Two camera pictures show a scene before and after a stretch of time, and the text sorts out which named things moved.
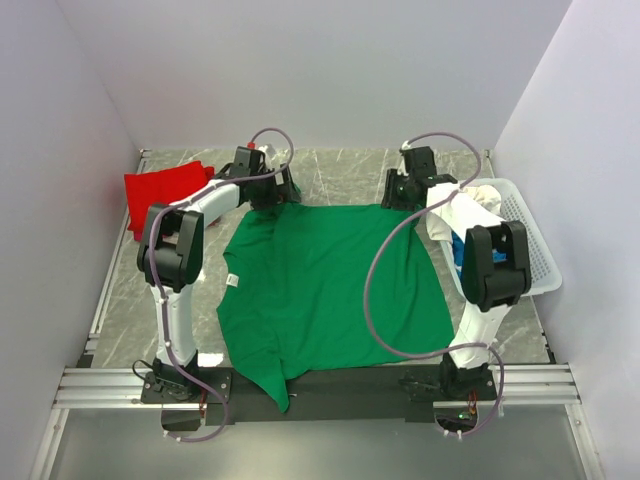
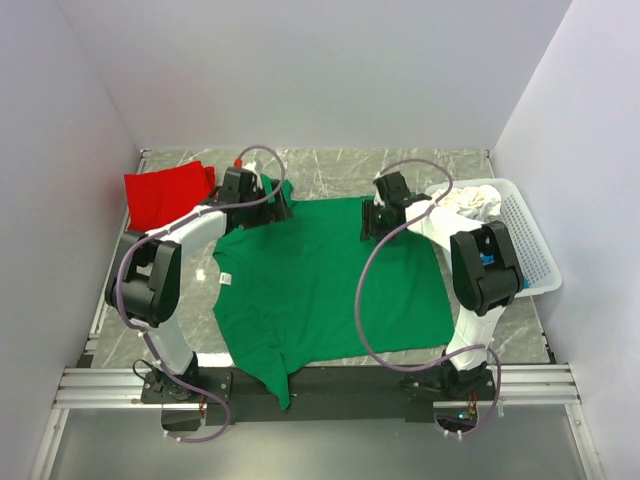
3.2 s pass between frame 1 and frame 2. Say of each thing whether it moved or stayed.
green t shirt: stayed
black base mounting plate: stayed
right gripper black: moved
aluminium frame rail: stayed
